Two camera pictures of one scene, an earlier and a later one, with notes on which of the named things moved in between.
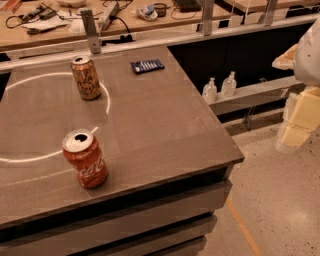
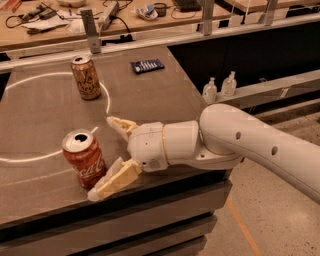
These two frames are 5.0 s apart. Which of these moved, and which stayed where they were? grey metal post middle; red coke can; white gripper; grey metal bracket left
Moved: white gripper
Stayed: red coke can; grey metal post middle; grey metal bracket left
